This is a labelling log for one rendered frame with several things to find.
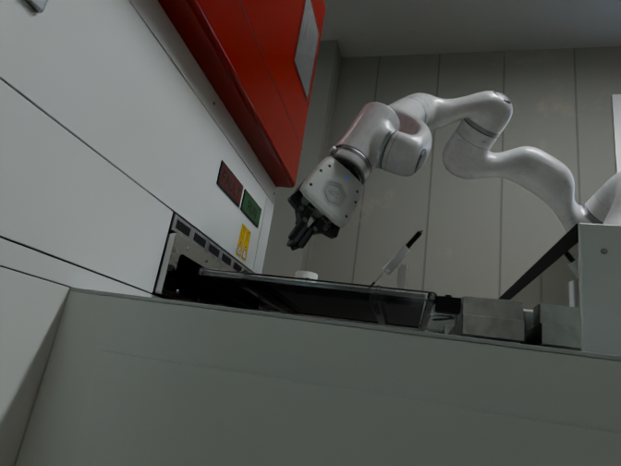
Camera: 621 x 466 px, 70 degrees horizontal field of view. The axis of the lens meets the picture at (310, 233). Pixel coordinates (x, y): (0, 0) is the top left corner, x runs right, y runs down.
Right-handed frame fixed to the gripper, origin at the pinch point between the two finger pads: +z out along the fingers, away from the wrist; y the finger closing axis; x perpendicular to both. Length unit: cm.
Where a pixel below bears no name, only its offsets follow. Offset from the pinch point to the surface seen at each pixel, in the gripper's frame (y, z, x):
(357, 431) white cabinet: 6.7, 24.8, -30.3
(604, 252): 17.6, -2.3, -39.3
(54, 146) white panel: -30.6, 17.7, -15.9
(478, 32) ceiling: 45, -234, 102
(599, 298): 19.2, 2.1, -38.8
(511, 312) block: 25.9, -2.2, -21.7
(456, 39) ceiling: 39, -232, 114
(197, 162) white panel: -20.5, -1.0, 5.7
